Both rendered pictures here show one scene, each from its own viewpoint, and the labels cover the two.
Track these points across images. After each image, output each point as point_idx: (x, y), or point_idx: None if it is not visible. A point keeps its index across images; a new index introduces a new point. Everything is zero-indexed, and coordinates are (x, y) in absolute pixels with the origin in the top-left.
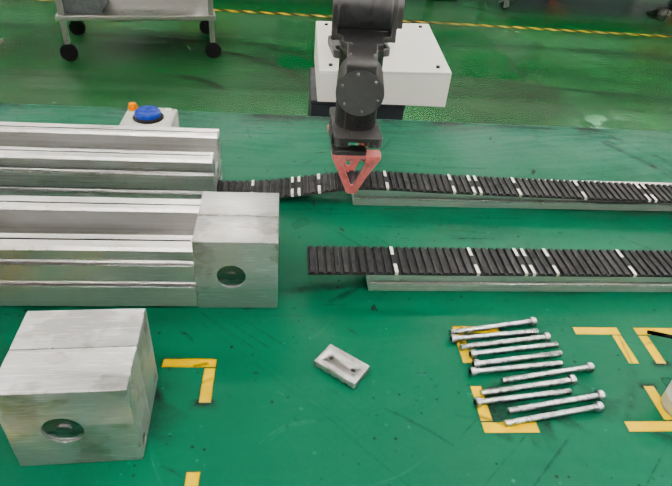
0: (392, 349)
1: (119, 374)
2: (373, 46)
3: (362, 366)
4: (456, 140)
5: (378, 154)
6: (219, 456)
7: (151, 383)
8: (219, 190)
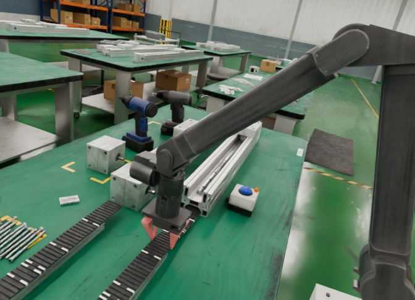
0: (60, 214)
1: (91, 144)
2: (149, 158)
3: (62, 202)
4: None
5: (143, 220)
6: (73, 175)
7: (101, 166)
8: (191, 209)
